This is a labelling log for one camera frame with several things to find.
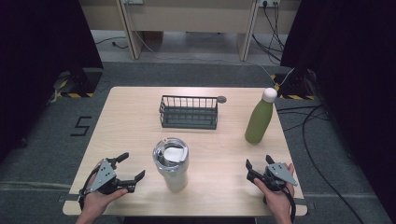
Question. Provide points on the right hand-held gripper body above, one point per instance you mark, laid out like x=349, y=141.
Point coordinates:
x=280, y=174

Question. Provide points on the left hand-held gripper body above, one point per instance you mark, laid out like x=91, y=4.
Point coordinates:
x=102, y=179

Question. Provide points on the white tumbler with clear lid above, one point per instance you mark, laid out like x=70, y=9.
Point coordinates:
x=172, y=165

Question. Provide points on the green bottle with white cap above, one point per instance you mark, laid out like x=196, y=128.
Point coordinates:
x=259, y=121

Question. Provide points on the person's left hand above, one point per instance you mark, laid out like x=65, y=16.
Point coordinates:
x=98, y=202

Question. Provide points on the person's right hand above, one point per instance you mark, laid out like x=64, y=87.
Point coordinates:
x=277, y=200

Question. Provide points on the grey round table grommet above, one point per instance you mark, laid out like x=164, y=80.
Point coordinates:
x=221, y=99

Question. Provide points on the black stand base striped tape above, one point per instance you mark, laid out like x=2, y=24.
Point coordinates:
x=82, y=82
x=294, y=85

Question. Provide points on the dark curtain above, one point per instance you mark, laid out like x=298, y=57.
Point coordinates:
x=37, y=62
x=351, y=77

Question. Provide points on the beige wooden desk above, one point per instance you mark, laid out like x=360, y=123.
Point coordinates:
x=190, y=15

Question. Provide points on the white wall socket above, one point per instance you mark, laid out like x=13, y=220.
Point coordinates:
x=269, y=2

